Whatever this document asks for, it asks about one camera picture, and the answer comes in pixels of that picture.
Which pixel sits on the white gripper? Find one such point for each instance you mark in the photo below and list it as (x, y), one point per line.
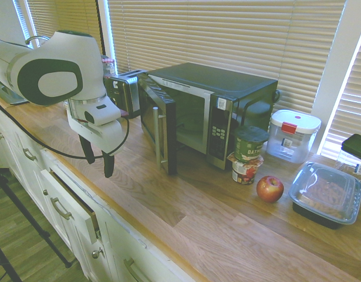
(109, 138)

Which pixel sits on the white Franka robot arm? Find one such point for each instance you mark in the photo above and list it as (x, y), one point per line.
(48, 53)

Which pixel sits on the black steel microwave body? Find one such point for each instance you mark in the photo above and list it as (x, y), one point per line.
(221, 97)

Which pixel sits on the black object behind microwave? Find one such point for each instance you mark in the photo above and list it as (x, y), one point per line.
(277, 96)

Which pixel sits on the white cabinet drawer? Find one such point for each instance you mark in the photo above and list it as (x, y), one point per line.
(65, 202)

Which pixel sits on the steel black toaster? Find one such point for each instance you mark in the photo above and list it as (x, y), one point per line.
(124, 91)

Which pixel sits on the white kitchen cabinet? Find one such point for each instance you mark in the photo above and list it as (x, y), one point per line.
(21, 170)

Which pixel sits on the glass jar with red lid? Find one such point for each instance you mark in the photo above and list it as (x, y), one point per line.
(108, 66)

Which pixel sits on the steel kitchen sink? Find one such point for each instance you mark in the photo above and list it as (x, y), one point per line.
(7, 92)

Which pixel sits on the chrome kitchen faucet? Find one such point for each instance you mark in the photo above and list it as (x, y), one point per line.
(36, 38)

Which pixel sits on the narrow beige window blind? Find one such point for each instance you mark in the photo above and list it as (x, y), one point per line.
(352, 111)
(65, 17)

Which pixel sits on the red white food cup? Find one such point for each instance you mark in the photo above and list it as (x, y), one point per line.
(246, 173)

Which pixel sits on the green oatmeal cup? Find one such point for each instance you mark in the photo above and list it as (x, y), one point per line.
(250, 144)

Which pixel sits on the red apple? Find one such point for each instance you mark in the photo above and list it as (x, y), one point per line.
(269, 190)

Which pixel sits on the wide beige window blind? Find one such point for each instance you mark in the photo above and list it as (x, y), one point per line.
(227, 38)

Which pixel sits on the clear container with red clasp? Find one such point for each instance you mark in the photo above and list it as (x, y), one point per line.
(294, 138)

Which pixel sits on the black food tray clear lid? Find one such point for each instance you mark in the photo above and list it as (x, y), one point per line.
(324, 194)

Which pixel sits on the clear plastic box with label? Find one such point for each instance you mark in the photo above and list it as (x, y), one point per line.
(352, 167)

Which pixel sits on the dark green lidded container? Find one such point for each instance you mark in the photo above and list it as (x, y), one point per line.
(356, 147)

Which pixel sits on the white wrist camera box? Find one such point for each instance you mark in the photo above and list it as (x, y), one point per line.
(105, 113)

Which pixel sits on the black camera tripod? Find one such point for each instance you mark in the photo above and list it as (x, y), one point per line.
(27, 217)

